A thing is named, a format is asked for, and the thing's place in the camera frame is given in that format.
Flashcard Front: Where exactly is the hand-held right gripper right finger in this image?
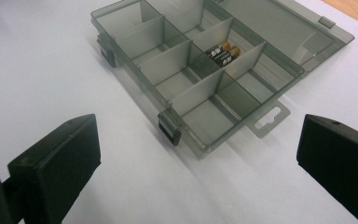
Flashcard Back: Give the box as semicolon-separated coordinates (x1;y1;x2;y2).
296;113;358;224

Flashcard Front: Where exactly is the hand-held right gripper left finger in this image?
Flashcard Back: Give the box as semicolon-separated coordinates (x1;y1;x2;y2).
7;113;103;224

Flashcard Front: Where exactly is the black and gold battery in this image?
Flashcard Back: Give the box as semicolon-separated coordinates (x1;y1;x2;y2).
215;45;242;68
205;40;231;59

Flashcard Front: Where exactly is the grey transparent compartment box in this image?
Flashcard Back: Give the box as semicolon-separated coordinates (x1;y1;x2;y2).
89;0;355;161

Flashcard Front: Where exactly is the white board sheet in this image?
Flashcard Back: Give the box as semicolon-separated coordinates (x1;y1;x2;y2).
0;0;358;224

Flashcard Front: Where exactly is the wooden table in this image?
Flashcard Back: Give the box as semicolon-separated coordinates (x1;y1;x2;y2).
321;0;358;32

